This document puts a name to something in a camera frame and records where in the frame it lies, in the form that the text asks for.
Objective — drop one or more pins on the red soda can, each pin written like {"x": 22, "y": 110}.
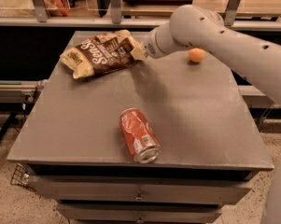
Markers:
{"x": 140, "y": 139}

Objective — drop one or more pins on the grey drawer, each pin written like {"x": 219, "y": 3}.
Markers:
{"x": 86, "y": 188}
{"x": 138, "y": 213}

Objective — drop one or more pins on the upper grey drawer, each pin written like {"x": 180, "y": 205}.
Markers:
{"x": 86, "y": 188}

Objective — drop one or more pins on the orange fruit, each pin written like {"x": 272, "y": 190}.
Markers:
{"x": 196, "y": 55}

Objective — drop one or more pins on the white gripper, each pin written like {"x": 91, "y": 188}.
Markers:
{"x": 151, "y": 48}

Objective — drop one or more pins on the brown chip bag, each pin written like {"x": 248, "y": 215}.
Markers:
{"x": 103, "y": 53}

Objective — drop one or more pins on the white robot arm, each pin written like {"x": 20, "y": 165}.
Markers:
{"x": 256, "y": 60}

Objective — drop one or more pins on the wire basket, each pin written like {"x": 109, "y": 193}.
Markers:
{"x": 20, "y": 178}

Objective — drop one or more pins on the lower grey drawer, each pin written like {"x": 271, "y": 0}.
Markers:
{"x": 138, "y": 213}

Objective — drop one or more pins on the metal shelf rail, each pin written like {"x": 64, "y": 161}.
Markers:
{"x": 261, "y": 26}

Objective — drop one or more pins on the orange bag in background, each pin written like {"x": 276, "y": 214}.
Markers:
{"x": 57, "y": 8}

